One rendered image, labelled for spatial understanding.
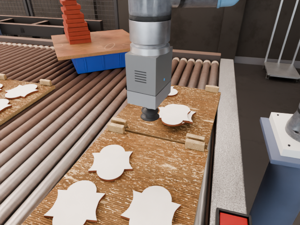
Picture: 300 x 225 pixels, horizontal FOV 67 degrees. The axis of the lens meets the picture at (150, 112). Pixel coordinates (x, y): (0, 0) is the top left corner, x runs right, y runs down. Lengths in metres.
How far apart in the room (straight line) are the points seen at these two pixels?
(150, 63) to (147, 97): 0.07
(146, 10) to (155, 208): 0.41
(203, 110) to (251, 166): 1.30
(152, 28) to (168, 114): 0.45
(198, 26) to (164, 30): 3.95
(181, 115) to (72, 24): 0.89
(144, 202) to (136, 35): 0.37
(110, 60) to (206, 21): 3.17
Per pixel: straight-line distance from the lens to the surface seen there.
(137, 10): 0.40
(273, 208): 1.14
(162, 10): 0.40
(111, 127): 0.77
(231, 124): 0.90
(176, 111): 0.82
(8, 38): 2.23
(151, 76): 0.42
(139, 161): 0.66
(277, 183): 1.05
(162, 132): 0.77
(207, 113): 0.90
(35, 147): 0.84
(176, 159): 0.67
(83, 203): 0.58
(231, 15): 4.23
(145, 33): 0.40
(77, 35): 1.45
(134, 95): 0.45
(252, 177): 2.05
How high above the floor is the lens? 1.40
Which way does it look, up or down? 32 degrees down
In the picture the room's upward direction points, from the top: straight up
